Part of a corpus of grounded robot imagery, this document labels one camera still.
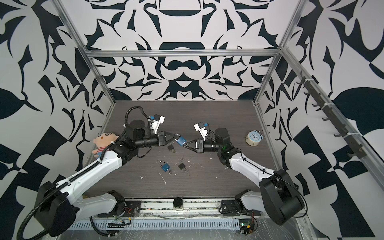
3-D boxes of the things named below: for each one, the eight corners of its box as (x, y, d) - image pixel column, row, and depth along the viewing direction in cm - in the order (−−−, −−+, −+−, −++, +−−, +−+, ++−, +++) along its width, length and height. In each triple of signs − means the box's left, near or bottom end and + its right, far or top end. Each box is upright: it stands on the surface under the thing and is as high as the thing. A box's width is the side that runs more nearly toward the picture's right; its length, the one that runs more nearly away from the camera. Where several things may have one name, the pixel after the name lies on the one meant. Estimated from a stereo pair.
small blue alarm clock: (250, 148, 97) (253, 144, 94) (242, 137, 102) (244, 133, 99) (263, 142, 100) (266, 138, 96) (254, 132, 105) (257, 128, 101)
